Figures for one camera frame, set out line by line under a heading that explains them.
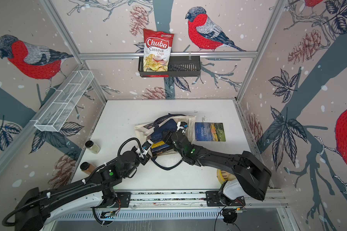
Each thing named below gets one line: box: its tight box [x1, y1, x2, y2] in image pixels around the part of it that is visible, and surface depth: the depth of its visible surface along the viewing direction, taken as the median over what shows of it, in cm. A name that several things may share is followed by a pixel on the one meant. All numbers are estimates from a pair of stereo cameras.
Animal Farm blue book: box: [194, 122, 227, 142], surface depth 100 cm
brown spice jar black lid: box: [80, 161, 96, 175], surface depth 78 cm
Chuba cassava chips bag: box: [143, 28, 175, 72], surface depth 86 cm
